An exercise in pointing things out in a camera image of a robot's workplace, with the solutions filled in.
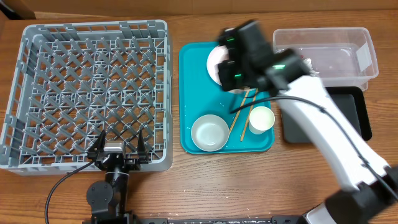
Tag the left wooden chopstick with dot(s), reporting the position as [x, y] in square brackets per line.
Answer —
[238, 113]

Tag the grey bowl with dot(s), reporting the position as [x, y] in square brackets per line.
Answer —
[210, 133]

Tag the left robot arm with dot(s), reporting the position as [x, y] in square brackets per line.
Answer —
[107, 198]

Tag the black tray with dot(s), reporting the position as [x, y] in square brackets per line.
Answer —
[350, 101]

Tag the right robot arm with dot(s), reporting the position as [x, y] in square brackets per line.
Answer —
[368, 184]

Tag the clear plastic bin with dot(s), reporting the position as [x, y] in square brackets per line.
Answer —
[342, 56]

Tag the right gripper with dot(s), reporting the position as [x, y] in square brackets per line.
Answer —
[228, 73]

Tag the white paper cup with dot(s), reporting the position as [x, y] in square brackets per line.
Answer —
[261, 119]

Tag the grey dishwasher rack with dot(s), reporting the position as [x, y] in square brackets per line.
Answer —
[74, 80]

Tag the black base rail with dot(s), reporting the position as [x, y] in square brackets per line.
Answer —
[273, 220]

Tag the crumpled white paper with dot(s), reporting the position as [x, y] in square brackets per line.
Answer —
[308, 63]

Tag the right wooden chopstick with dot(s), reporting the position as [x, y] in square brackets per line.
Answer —
[247, 119]

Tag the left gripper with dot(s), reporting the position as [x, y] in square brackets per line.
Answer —
[143, 155]

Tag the large white plate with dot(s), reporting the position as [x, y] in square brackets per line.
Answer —
[216, 56]

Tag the wooden chopstick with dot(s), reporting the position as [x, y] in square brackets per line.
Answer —
[247, 119]
[238, 113]

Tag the teal plastic tray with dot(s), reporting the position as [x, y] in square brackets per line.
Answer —
[200, 95]

